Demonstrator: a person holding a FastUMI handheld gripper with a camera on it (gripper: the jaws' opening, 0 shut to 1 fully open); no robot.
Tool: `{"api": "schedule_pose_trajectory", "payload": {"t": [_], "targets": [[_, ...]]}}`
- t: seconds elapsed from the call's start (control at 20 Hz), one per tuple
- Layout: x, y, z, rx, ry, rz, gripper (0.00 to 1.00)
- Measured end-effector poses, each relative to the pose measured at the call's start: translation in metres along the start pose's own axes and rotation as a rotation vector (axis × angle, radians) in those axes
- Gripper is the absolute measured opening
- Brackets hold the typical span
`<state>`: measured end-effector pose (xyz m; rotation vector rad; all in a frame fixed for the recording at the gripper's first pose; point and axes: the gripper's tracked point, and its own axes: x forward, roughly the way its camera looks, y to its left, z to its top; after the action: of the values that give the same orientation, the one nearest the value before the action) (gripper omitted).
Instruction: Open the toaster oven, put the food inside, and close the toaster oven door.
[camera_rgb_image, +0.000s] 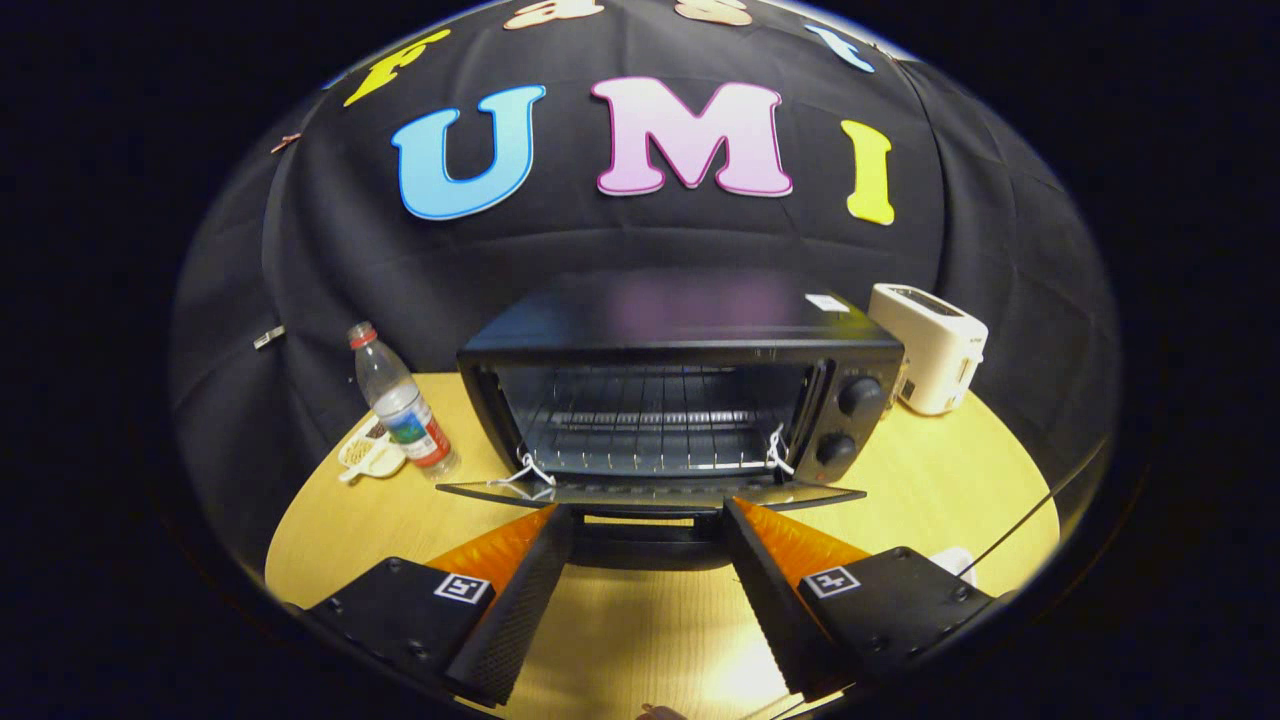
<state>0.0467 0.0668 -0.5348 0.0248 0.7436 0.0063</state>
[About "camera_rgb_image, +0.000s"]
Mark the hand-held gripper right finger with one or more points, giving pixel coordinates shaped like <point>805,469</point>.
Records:
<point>765,600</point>

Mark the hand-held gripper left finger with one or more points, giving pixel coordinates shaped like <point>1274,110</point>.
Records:
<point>520,595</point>

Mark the black toaster oven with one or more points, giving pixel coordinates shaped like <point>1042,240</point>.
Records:
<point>680,320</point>

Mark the white pop-up toaster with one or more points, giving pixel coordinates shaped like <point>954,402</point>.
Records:
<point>930,350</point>

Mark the small white object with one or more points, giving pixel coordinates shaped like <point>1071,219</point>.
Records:
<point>955,562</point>

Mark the small white snack dish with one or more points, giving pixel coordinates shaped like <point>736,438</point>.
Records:
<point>372,462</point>

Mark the clear plastic water bottle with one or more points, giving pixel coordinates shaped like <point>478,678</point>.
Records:
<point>405,410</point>

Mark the pale clothespin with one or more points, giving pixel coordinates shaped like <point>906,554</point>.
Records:
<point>269,337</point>

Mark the black backdrop cloth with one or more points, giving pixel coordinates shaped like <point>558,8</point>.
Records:
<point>600,240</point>

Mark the pink wooden clothespin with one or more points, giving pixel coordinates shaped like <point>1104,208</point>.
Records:
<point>286,143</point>

